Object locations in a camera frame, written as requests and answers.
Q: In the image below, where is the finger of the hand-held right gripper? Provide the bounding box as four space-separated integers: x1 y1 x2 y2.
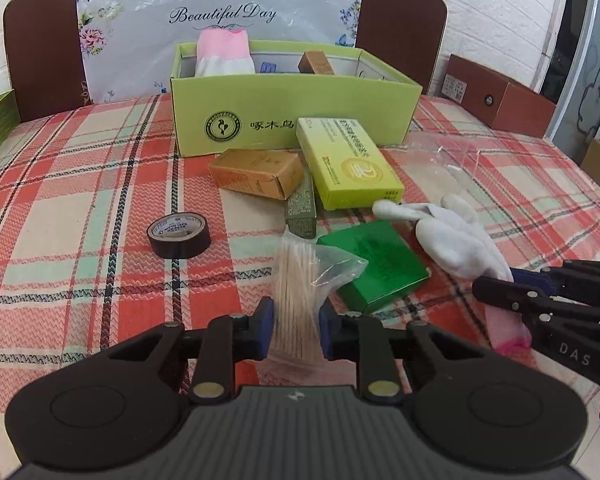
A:
472 276 600 332
511 260 600 305

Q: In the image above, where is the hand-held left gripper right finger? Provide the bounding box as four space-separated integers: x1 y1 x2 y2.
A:
318 302 481 407

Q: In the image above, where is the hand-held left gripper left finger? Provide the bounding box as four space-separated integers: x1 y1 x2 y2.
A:
107 297 275 407

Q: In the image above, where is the bag of wooden toothpicks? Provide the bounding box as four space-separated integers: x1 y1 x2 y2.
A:
272 227 370 367

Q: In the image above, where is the white and pink sock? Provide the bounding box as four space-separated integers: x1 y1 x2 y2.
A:
372 194 532 356

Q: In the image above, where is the dark tape roll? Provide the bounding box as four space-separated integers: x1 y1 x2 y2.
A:
147 213 212 259

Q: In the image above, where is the olive narrow box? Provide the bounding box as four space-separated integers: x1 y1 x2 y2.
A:
285 170 319 239

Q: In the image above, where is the gold brown small box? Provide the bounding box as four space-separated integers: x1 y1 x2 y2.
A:
298 51 336 75
208 149 306 201

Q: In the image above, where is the yellow green medicine box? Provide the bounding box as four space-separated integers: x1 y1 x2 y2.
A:
296 117 406 211

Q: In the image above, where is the light green cardboard box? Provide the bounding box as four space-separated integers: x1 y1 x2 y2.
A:
170 42 423 158

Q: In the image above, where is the white glove with pink cuff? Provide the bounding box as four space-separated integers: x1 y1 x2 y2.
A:
195 27 256 77

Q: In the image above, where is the brown shoe box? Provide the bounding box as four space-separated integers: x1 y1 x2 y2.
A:
440 54 557 138

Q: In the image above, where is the glass door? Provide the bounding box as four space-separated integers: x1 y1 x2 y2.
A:
540 0 600 161

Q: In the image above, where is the plaid bed sheet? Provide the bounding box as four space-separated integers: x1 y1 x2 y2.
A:
0 92 600 461

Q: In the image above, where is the floral plastic sheet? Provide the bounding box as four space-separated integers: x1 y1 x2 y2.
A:
75 0 366 106

